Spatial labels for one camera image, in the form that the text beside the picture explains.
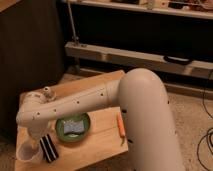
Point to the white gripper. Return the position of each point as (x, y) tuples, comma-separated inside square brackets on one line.
[(36, 132)]

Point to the translucent white cup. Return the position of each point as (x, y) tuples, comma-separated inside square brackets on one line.
[(29, 152)]

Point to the orange carrot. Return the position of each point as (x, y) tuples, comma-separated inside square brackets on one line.
[(121, 129)]

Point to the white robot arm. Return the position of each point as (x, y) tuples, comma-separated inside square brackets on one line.
[(142, 100)]

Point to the black striped eraser block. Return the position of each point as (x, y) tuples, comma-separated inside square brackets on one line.
[(49, 149)]

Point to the blue grey sponge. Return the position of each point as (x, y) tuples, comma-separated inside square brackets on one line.
[(74, 127)]

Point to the green plate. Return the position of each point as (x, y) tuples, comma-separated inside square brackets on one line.
[(71, 138)]

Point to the wooden table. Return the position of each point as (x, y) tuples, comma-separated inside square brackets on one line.
[(102, 141)]

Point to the metal stand pole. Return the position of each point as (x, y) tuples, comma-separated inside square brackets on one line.
[(74, 37)]

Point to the wooden shelf beam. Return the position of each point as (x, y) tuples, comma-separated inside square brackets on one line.
[(195, 68)]

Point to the upper wooden shelf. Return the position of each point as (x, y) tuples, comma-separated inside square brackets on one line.
[(148, 7)]

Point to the black handle on shelf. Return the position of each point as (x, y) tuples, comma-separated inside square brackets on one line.
[(177, 61)]

